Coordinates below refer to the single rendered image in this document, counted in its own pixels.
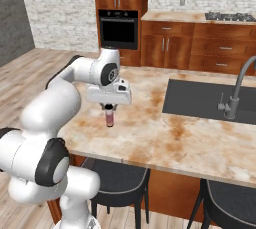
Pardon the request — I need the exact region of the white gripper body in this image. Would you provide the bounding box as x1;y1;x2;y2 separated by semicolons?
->
86;83;133;106

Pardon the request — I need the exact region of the small pink bottle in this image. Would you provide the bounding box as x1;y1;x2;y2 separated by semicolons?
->
104;104;116;128

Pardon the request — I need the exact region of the dark grey sink basin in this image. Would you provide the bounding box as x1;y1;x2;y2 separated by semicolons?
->
161;78;256;126

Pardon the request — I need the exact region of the grey sink tap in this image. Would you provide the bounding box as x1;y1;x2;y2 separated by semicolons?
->
217;55;256;121

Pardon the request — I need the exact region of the black stool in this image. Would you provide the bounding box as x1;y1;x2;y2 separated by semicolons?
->
186;178;256;229
80;157;152;229

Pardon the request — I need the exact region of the brown base cupboard run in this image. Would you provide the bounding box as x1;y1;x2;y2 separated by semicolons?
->
140;20;256;76

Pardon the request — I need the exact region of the grey gas hob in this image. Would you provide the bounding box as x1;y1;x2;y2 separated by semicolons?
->
204;11;256;23

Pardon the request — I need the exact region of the black wall oven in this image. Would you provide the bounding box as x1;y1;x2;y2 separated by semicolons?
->
98;9;139;51

